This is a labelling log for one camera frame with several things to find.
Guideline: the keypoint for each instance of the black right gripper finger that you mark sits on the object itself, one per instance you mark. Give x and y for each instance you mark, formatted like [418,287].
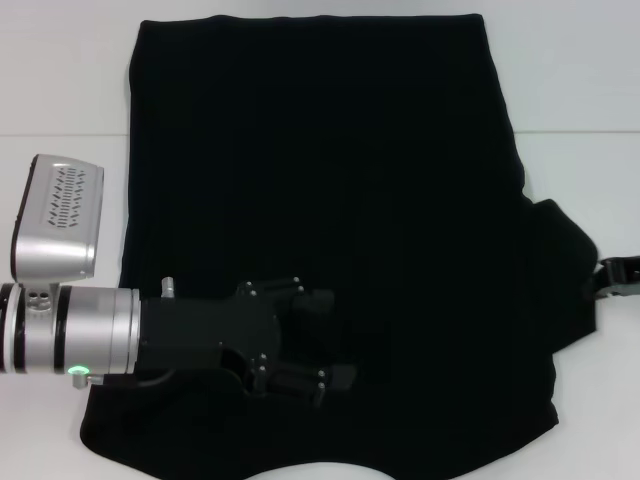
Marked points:
[620,292]
[620,270]

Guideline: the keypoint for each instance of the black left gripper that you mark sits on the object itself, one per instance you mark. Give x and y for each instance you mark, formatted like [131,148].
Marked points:
[200,325]

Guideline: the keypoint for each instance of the black t-shirt with FREE print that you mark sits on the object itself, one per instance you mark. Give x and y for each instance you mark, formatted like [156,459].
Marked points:
[350,175]

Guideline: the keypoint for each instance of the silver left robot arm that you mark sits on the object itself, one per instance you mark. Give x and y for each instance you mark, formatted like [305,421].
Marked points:
[90,325]

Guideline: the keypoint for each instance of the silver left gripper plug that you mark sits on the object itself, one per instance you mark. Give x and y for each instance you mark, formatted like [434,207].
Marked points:
[168,289]

